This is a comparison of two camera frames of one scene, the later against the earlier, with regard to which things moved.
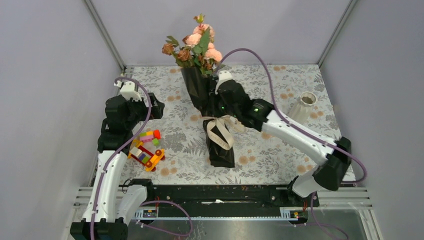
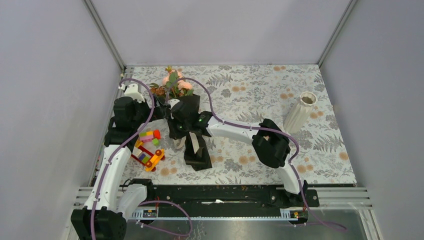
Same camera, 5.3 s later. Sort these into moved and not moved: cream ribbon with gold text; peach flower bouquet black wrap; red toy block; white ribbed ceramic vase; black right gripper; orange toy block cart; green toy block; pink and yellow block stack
Moved: peach flower bouquet black wrap; black right gripper; cream ribbon with gold text
Not moved: red toy block; orange toy block cart; pink and yellow block stack; green toy block; white ribbed ceramic vase
